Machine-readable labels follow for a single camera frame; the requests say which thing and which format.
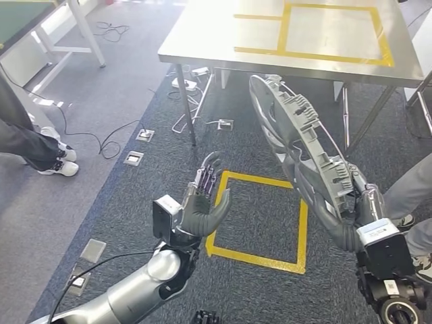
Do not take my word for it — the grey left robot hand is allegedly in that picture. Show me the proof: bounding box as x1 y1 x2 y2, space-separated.
181 152 233 238

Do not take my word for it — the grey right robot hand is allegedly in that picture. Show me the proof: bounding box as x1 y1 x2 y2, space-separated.
312 163 387 252

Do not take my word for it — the grey plastic wheel hubcap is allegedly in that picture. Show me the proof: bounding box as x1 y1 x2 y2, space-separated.
248 74 355 211

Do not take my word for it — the steel workbench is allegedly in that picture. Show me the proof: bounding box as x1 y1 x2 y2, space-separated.
157 0 432 155

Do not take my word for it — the floor socket with plug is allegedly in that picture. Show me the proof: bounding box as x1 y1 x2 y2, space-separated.
135 128 156 143

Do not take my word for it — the steel floor cover plate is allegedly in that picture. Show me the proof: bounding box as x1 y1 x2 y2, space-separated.
79 238 107 264

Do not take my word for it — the white table with green top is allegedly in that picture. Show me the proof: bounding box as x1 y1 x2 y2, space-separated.
0 0 107 97

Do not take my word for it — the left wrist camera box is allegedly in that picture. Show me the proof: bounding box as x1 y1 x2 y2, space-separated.
153 194 183 244

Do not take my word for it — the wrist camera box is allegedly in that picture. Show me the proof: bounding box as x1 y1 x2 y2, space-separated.
153 194 183 244
356 218 415 279

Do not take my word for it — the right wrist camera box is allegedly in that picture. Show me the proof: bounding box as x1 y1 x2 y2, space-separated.
356 218 415 279

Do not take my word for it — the long black floor cable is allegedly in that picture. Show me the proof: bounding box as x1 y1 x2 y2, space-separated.
0 62 146 161

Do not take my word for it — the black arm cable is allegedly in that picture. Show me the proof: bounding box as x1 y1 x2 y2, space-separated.
47 250 157 324

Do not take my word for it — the coiled black floor cable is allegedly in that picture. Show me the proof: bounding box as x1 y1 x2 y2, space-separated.
93 21 131 43

